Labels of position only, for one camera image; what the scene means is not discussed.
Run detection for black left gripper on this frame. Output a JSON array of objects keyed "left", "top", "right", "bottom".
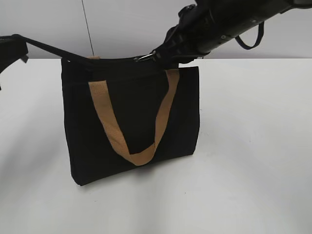
[{"left": 0, "top": 35, "right": 29, "bottom": 73}]

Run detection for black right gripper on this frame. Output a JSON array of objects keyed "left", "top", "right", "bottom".
[{"left": 153, "top": 4, "right": 207, "bottom": 68}]

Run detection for black canvas bag tan handles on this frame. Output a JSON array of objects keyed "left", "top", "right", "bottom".
[{"left": 28, "top": 39, "right": 200, "bottom": 186}]

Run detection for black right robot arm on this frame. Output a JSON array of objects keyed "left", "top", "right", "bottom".
[{"left": 152, "top": 0, "right": 312, "bottom": 66}]

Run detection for black thin cable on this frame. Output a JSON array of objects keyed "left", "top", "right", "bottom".
[{"left": 82, "top": 0, "right": 95, "bottom": 57}]

